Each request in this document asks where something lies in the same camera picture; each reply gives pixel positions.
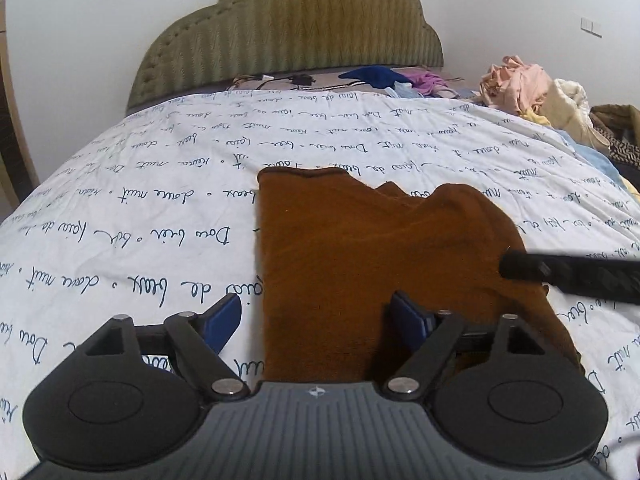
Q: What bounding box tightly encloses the light blue cloth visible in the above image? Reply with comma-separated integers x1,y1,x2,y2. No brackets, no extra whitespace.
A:
557,130,625,182

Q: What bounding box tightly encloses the brown knit sweater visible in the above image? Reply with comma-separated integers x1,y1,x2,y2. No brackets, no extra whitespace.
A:
256,166,586,386

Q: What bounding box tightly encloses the olive padded headboard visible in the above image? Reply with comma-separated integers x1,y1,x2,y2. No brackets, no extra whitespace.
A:
125,0,446,111

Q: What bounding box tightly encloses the thin charger cable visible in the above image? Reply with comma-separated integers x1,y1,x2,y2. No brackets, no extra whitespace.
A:
231,73,296,91

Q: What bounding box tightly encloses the purple cloth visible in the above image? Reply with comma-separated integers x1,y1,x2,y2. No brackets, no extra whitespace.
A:
405,70,452,97

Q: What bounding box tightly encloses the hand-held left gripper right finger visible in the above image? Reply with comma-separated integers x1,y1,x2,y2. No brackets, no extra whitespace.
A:
382,290,547,402

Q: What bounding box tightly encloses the dark patterned cloth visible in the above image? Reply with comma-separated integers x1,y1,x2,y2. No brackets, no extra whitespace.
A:
590,104,640,167

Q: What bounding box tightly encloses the pink cloth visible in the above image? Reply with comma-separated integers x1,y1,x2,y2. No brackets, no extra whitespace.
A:
480,56,553,113

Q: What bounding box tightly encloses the white script-printed blanket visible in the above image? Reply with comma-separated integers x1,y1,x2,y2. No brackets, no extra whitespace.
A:
0,89,640,480

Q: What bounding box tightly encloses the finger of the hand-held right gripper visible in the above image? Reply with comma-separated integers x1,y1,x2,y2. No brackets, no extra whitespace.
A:
500,249,640,306

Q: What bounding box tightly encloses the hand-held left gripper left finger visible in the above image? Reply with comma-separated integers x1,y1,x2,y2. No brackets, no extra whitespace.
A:
80,294,249,402

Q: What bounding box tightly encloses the small pale blue cloth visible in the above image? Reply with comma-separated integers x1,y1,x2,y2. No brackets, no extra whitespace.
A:
384,81,422,102

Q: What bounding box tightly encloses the wooden door frame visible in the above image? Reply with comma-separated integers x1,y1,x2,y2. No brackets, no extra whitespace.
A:
0,0,42,211

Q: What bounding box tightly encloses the dark blue cloth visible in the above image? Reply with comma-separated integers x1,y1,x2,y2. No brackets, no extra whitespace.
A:
338,66,413,92

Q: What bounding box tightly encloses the cream cloth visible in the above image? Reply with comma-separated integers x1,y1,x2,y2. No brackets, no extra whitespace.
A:
537,79,608,148

